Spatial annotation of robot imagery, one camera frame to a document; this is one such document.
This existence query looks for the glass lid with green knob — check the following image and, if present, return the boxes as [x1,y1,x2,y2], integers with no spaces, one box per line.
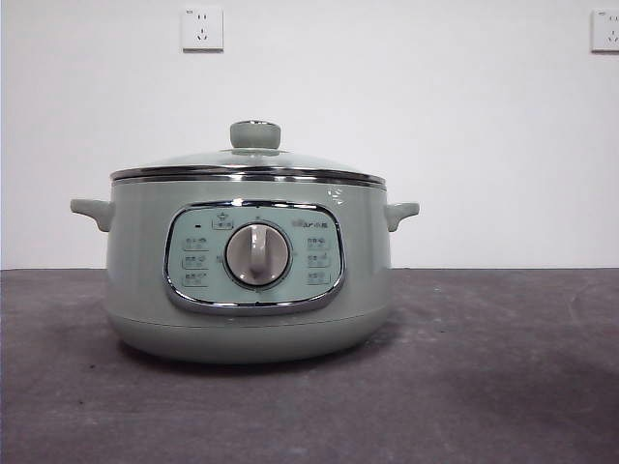
[109,118,387,188]

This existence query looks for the pale green electric cooking pot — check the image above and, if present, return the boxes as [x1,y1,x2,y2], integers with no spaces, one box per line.
[70,179,420,364]

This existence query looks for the white wall socket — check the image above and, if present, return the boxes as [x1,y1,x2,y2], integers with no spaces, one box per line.
[590,9,619,54]
[181,6,225,53]

